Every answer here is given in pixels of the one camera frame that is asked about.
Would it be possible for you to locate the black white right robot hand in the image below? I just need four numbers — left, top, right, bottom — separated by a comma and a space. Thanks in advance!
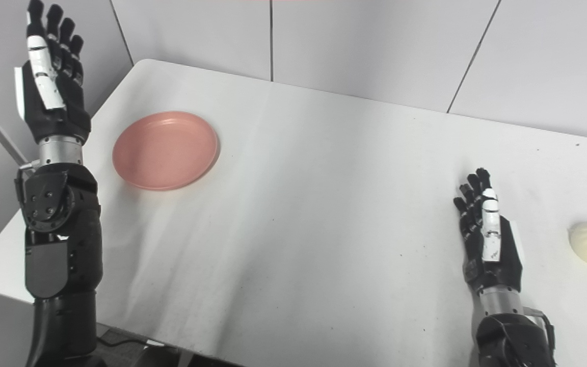
453, 168, 525, 295

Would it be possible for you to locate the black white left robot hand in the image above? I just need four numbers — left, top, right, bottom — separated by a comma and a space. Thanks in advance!
14, 0, 92, 146

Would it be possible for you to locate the pink round plate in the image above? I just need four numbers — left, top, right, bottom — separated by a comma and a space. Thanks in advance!
112, 111, 220, 192

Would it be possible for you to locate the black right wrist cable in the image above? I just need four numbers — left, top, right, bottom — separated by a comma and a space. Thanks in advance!
523, 307, 556, 352

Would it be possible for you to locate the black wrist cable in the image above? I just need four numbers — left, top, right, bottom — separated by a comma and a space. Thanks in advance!
14, 161, 39, 204
523, 307, 556, 352

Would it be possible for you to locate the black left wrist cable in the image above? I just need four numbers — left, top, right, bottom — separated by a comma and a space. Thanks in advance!
14, 161, 39, 204

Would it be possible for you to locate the thin black cable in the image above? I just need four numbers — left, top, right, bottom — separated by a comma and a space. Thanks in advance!
95, 334, 172, 353

